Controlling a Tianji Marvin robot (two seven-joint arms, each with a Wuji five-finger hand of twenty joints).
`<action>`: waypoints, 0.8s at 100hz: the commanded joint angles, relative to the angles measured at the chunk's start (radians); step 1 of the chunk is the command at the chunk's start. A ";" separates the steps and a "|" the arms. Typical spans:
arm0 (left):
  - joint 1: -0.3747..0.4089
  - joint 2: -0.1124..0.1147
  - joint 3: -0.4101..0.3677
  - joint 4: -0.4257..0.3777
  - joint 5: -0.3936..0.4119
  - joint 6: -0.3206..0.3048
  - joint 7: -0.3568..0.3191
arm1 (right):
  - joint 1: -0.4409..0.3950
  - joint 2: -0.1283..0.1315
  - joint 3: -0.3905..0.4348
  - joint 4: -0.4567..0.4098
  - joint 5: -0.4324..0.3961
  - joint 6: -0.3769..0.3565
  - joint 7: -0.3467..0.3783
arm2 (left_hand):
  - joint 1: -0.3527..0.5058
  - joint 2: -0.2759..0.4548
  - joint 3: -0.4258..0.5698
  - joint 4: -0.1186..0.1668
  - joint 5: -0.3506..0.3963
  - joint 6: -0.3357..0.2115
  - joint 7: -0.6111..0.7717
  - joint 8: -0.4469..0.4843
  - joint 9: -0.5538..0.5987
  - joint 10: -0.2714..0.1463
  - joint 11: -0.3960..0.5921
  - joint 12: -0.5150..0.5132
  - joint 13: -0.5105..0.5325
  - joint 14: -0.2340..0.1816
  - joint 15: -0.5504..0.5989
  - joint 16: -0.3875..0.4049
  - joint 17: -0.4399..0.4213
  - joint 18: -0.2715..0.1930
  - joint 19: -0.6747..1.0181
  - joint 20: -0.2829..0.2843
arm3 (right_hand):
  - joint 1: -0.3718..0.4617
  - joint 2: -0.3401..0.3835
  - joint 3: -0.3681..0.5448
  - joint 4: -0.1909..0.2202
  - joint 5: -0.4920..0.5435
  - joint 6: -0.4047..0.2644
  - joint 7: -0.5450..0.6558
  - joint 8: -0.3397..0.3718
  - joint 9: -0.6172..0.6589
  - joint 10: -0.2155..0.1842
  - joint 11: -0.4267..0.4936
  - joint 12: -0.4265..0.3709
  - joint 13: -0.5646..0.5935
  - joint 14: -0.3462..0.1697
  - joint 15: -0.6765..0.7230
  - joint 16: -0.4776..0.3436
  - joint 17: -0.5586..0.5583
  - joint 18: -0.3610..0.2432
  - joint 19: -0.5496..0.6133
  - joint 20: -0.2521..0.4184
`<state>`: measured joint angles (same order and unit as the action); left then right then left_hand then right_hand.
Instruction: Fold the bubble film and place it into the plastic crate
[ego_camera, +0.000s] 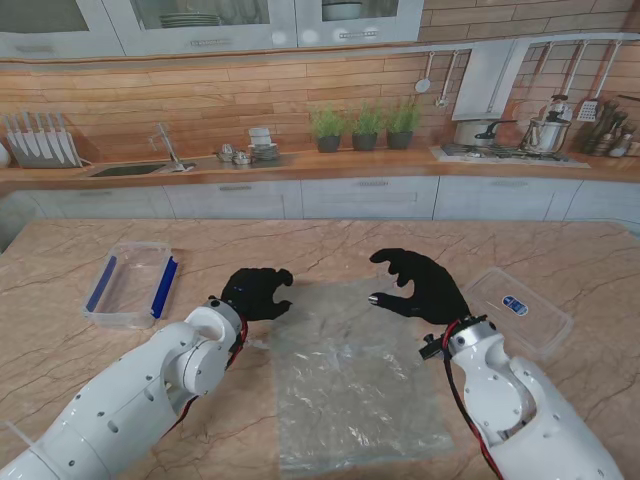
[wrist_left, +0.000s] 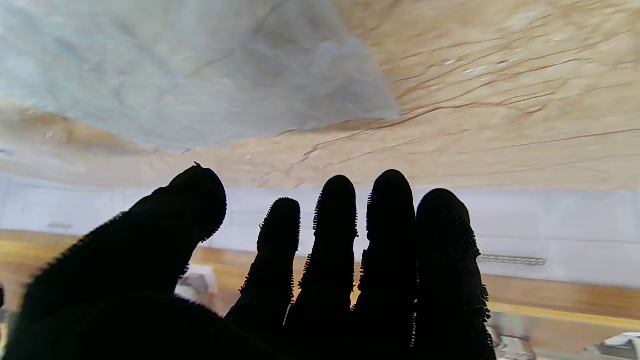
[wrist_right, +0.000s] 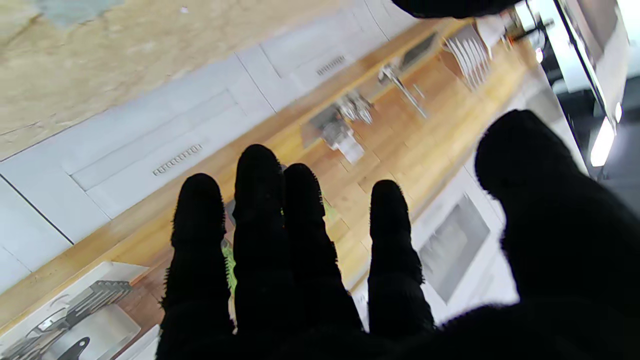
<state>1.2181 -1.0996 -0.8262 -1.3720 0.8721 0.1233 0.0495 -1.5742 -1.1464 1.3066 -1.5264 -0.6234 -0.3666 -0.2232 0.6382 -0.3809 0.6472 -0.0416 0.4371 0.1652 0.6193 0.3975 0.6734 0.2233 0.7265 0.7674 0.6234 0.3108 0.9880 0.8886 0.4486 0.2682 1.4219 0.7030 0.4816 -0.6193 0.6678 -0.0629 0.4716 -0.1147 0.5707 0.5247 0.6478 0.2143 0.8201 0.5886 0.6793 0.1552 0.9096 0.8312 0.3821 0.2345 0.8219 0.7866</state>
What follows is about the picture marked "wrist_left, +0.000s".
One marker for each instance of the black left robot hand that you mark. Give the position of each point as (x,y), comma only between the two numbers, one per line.
(125,280)

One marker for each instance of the clear bubble film sheet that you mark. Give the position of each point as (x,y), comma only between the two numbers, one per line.
(175,70)

